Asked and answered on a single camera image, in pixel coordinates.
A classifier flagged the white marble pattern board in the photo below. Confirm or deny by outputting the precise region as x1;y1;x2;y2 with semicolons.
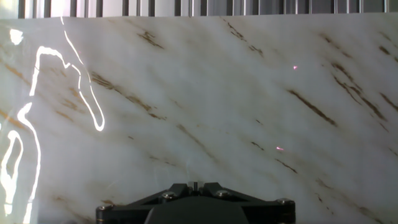
0;12;398;224

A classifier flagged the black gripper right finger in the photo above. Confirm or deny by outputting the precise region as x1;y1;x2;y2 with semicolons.
195;181;297;224

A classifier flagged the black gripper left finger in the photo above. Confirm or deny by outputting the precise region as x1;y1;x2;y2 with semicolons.
95;181;197;224

